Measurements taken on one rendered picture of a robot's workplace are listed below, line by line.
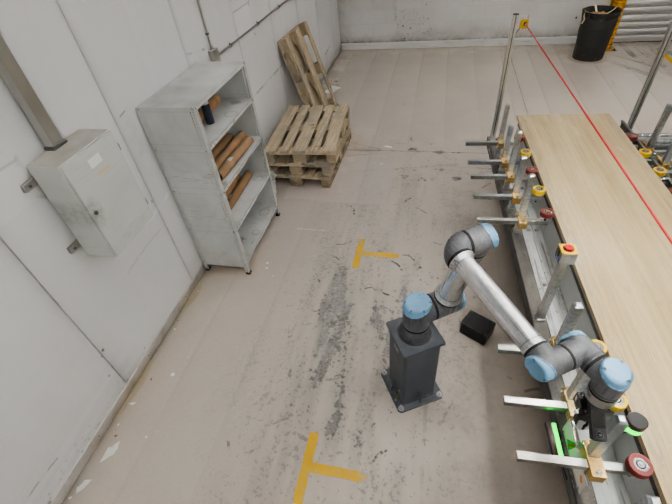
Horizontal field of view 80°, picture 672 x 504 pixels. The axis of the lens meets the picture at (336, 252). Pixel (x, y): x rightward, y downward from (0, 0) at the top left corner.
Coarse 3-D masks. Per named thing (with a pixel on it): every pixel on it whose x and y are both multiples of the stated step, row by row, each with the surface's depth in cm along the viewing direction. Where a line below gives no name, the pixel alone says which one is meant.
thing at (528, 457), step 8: (520, 456) 154; (528, 456) 154; (536, 456) 153; (544, 456) 153; (552, 456) 153; (560, 456) 152; (544, 464) 153; (552, 464) 152; (560, 464) 151; (568, 464) 150; (576, 464) 150; (584, 464) 150; (608, 464) 149; (616, 464) 149; (624, 464) 149; (608, 472) 149; (616, 472) 148; (624, 472) 147
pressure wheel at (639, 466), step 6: (630, 456) 146; (636, 456) 146; (642, 456) 146; (630, 462) 145; (636, 462) 145; (642, 462) 144; (648, 462) 144; (630, 468) 144; (636, 468) 143; (642, 468) 143; (648, 468) 143; (636, 474) 143; (642, 474) 142; (648, 474) 142
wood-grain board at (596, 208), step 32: (544, 128) 329; (576, 128) 325; (608, 128) 320; (544, 160) 295; (576, 160) 291; (608, 160) 287; (640, 160) 284; (576, 192) 264; (608, 192) 261; (640, 192) 258; (576, 224) 241; (608, 224) 238; (640, 224) 236; (608, 256) 220; (640, 256) 218; (608, 288) 204; (640, 288) 202; (608, 320) 190; (640, 320) 188; (608, 352) 178; (640, 352) 177; (640, 384) 166
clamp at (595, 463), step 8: (584, 440) 156; (584, 448) 153; (584, 456) 153; (592, 456) 151; (600, 456) 150; (592, 464) 149; (600, 464) 148; (592, 472) 147; (592, 480) 148; (600, 480) 147
